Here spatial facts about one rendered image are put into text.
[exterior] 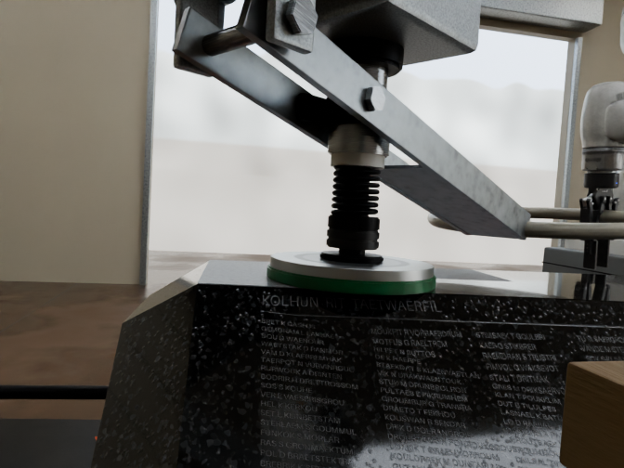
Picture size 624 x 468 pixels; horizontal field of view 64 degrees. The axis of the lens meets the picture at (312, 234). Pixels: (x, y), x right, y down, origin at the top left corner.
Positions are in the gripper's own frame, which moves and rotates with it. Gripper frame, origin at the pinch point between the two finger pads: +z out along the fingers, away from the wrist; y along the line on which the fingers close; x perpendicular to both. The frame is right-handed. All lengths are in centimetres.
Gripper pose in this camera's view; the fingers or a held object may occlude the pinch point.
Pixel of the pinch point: (596, 254)
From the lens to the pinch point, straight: 143.5
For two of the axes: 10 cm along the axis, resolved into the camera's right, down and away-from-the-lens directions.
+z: 0.0, 9.9, 1.1
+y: -8.6, 0.5, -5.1
